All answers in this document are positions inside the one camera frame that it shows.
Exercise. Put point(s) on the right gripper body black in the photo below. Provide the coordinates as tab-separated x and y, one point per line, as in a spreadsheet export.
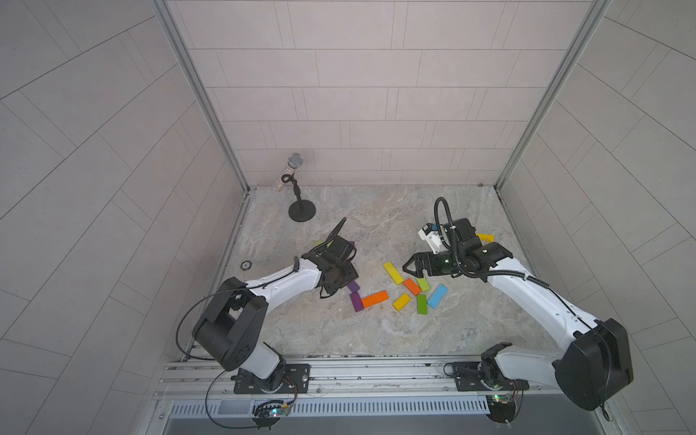
449	261

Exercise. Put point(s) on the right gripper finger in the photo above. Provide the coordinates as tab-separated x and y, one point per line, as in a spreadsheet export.
420	260
418	269

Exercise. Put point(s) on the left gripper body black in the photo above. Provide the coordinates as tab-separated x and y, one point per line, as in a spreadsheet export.
343	274

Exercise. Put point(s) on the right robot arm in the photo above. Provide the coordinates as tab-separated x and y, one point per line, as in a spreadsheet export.
593	361

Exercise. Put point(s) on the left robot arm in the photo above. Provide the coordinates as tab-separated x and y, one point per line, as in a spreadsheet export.
230	326

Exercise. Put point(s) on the lime green flat block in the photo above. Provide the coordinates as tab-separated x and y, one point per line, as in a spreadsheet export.
423	284

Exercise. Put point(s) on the red-orange block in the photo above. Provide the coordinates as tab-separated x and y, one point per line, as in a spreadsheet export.
413	287

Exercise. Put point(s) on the yellow long block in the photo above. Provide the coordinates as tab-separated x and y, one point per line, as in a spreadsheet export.
393	273

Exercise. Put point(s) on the light blue block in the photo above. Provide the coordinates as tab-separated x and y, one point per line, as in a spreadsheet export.
437	296

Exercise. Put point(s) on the yellow short block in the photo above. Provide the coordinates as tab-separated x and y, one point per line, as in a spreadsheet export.
401	302

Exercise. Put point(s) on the orange long block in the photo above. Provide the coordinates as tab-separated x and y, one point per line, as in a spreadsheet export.
375	299

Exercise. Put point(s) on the microphone on black stand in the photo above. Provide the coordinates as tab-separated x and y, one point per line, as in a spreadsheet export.
301	210

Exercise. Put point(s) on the right circuit board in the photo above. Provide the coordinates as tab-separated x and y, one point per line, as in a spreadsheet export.
503	409

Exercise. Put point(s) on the circuit board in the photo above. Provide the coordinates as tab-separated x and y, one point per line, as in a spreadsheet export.
503	409
267	414

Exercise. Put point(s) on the left circuit board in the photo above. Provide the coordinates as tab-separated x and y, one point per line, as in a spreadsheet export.
267	414

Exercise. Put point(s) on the yellow triangle frame piece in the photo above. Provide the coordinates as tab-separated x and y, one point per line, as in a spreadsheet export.
486	238

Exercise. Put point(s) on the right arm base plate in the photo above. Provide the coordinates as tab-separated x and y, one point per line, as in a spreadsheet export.
478	377

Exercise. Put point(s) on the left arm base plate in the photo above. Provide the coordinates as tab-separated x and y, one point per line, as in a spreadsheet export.
287	378

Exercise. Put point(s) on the aluminium rail frame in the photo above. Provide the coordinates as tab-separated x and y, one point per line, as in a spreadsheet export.
338	387

